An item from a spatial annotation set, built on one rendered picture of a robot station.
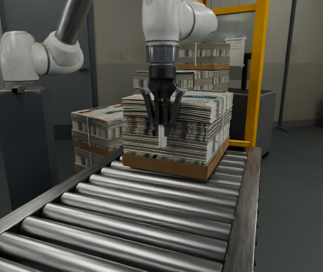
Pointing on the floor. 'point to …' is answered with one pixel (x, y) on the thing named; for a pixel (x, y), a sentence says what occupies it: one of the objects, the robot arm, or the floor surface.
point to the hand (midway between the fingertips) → (162, 136)
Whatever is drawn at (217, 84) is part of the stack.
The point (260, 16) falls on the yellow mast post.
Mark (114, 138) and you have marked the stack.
